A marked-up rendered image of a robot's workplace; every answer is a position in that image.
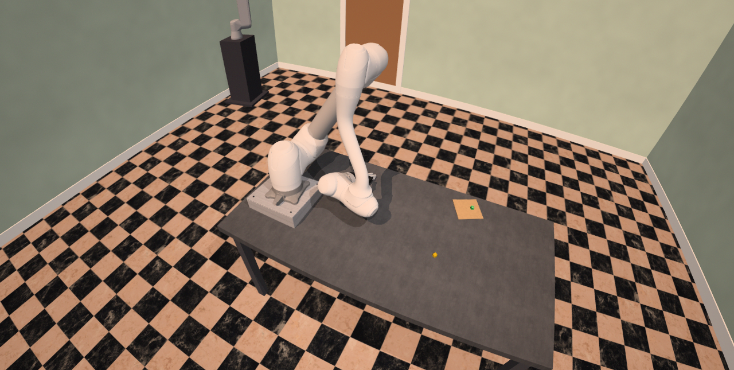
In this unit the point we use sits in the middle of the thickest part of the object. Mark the orange mat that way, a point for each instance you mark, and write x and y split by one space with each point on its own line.
464 211

